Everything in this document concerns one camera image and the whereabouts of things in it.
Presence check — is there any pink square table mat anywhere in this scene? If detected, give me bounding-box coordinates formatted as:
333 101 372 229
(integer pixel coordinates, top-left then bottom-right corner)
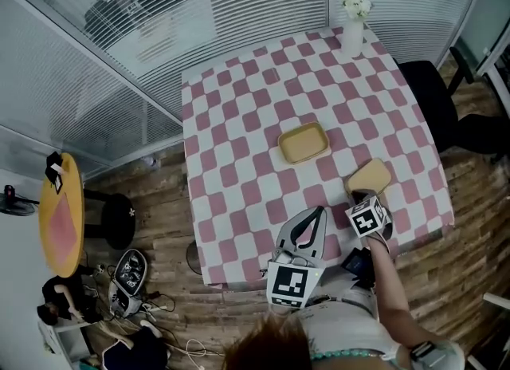
47 195 83 266

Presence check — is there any person's white shirt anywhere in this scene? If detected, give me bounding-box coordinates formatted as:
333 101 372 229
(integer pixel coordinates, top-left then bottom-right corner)
294 292 465 370

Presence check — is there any white power cable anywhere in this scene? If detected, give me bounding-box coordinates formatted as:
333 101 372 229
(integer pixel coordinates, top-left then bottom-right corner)
185 338 226 370

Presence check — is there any white power strip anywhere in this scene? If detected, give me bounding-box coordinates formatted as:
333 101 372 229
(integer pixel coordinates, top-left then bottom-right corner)
139 302 167 316

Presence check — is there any grey open equipment case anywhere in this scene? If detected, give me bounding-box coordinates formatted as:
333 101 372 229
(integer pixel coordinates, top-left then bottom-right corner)
108 248 148 319

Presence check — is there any black office chair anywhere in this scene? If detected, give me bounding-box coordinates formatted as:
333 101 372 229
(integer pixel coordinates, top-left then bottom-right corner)
392 47 510 162

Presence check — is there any white low shelf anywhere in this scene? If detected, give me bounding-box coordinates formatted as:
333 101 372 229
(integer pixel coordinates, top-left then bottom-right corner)
37 318 95 370

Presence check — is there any pink white checkered tablecloth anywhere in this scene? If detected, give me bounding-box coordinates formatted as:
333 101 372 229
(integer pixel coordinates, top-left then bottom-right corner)
181 27 455 292

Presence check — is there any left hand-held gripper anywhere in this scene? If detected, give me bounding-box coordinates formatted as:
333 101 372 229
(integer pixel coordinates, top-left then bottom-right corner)
265 205 329 309

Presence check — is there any teal bead necklace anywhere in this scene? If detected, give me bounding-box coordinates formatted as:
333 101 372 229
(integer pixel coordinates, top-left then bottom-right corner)
310 348 386 361

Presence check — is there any black waist pouch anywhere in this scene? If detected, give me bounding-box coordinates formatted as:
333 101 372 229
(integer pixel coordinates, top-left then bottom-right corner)
341 246 378 289

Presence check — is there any round wooden table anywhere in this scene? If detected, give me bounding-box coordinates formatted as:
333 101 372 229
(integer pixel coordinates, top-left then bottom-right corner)
38 152 136 280

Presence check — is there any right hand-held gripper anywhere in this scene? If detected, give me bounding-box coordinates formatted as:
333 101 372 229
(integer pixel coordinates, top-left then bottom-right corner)
344 189 395 242

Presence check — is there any black pedestal fan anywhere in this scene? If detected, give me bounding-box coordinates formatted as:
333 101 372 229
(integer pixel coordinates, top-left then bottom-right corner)
0 184 39 218

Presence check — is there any white flower bouquet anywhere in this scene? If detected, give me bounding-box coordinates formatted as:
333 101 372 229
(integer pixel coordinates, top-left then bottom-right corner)
332 0 374 22

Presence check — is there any person's right forearm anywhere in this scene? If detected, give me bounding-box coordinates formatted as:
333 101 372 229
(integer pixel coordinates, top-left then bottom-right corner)
364 235 431 361

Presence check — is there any white vase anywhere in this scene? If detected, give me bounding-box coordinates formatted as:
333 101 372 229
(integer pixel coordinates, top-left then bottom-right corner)
340 21 366 58

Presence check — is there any glass partition with blinds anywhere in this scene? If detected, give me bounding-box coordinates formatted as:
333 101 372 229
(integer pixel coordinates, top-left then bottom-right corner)
0 0 487 162

